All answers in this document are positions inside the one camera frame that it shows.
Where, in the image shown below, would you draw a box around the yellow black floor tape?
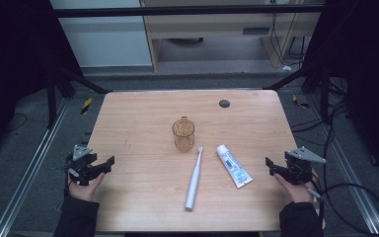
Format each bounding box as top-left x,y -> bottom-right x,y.
291,94 -> 311,110
80,96 -> 94,116

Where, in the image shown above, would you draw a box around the thin black floor cable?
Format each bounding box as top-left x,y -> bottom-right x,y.
4,112 -> 29,133

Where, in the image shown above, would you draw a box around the white electric toothbrush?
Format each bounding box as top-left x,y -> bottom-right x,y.
184,145 -> 204,212

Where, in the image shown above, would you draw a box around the black curtain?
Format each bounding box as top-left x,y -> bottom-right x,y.
300,0 -> 379,182
0,0 -> 83,162

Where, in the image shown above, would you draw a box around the white blue toothpaste tube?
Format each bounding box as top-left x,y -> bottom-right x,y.
215,143 -> 255,190

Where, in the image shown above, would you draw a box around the person's left hand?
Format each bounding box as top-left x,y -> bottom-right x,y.
67,172 -> 107,202

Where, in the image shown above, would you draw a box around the black horizontal frame bar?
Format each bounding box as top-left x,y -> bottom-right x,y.
52,4 -> 326,19

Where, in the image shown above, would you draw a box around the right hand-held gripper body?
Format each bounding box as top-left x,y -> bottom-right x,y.
283,145 -> 328,186

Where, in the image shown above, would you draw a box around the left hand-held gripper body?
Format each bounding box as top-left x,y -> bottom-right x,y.
64,143 -> 101,187

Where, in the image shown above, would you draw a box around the black stand leg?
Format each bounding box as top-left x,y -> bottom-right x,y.
262,62 -> 332,123
44,60 -> 114,130

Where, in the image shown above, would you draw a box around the amber transparent cup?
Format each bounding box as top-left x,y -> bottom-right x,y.
171,115 -> 196,153

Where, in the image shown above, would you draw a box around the grey cable plug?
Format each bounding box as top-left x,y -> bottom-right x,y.
306,187 -> 326,202

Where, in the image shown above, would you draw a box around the metal floor rail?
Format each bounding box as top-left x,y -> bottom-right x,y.
0,98 -> 71,237
308,94 -> 379,235

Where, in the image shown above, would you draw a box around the white cabinet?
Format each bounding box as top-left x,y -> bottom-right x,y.
49,0 -> 154,69

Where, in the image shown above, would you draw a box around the person's right hand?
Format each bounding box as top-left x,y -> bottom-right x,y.
273,169 -> 321,204

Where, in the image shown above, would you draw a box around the black floor cables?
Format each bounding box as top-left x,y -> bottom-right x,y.
290,77 -> 351,186

